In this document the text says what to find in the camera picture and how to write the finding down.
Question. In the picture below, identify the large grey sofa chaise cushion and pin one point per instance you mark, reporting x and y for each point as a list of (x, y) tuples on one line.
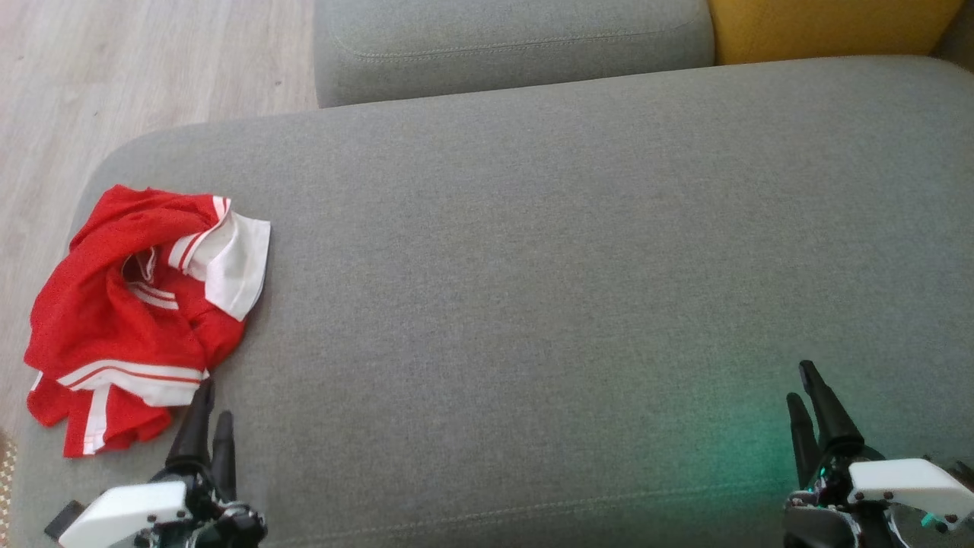
[(533, 304)]

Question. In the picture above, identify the beige woven rug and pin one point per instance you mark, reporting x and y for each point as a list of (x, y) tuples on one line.
[(4, 479)]

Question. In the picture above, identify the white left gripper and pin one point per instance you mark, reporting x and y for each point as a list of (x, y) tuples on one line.
[(122, 517)]

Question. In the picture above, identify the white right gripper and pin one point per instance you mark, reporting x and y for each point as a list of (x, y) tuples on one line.
[(905, 483)]

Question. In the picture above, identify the red Bulls 23 jersey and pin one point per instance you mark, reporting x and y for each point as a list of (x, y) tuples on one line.
[(91, 304)]

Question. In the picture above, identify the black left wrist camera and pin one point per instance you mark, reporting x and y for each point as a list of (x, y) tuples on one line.
[(65, 521)]

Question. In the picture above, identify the yellow sofa back cushion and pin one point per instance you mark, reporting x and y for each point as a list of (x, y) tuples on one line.
[(822, 30)]

